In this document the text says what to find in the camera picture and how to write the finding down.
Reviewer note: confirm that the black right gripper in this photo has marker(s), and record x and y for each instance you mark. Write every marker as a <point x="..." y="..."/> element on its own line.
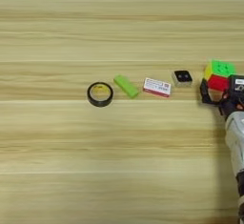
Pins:
<point x="232" y="104"/>

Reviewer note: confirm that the colourful puzzle cube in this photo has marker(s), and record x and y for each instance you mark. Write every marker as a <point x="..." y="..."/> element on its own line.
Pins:
<point x="220" y="72"/>

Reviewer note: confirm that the red and white card box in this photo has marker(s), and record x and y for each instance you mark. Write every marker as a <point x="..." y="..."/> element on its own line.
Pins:
<point x="156" y="87"/>

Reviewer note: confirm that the black tape roll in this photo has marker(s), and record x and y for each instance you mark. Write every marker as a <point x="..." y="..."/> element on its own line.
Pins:
<point x="89" y="94"/>

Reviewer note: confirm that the small grey box black top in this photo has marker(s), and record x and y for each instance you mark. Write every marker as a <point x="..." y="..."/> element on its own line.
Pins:
<point x="182" y="77"/>

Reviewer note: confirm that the black box with white label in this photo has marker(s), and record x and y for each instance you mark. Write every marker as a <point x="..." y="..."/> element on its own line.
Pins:
<point x="237" y="83"/>

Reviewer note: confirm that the green rectangular block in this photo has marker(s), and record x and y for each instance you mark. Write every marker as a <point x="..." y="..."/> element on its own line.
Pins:
<point x="126" y="86"/>

